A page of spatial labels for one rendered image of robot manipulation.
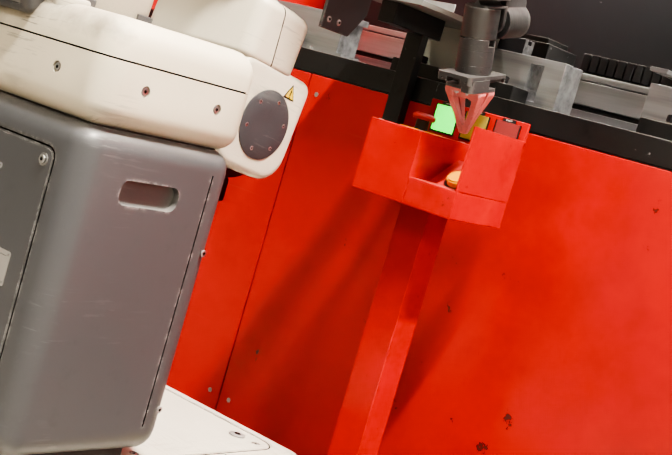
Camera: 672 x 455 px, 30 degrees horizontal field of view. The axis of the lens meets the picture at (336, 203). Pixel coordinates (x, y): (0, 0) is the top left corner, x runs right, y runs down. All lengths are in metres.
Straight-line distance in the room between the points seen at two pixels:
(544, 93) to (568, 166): 0.24
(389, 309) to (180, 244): 0.61
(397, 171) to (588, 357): 0.43
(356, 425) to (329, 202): 0.53
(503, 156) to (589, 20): 0.97
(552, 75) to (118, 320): 1.10
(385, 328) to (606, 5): 1.16
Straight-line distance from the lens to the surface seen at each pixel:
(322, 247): 2.42
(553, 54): 2.60
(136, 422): 1.57
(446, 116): 2.13
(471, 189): 1.95
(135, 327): 1.50
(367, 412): 2.06
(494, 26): 1.94
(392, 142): 2.00
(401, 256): 2.02
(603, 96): 2.55
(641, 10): 2.87
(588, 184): 2.09
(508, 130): 2.07
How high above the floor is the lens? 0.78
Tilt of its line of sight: 4 degrees down
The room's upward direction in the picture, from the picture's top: 16 degrees clockwise
